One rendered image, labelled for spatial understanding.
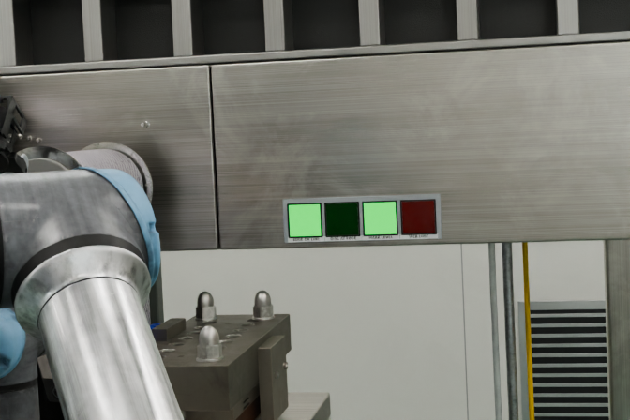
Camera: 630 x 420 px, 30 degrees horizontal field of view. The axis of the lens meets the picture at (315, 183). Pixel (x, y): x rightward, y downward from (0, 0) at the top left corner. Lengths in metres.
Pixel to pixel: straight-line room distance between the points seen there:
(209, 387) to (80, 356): 0.65
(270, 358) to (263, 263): 2.60
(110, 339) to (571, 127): 1.06
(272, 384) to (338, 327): 2.58
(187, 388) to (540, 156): 0.65
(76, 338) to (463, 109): 1.02
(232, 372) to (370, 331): 2.72
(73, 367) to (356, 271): 3.35
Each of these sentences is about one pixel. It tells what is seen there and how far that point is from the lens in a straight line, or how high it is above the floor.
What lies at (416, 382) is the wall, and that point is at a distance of 4.28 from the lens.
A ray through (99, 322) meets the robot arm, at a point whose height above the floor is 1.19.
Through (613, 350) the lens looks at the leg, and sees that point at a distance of 2.03.
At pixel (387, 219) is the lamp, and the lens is 1.84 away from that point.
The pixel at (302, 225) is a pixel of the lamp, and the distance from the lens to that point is 1.86.
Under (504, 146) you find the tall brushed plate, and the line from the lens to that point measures 1.83.
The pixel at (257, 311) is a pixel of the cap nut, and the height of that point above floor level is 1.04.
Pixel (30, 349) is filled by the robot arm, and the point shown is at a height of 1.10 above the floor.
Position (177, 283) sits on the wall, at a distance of 4.39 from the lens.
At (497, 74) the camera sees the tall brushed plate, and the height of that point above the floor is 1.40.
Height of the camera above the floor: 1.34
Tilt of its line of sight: 3 degrees down
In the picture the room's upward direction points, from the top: 3 degrees counter-clockwise
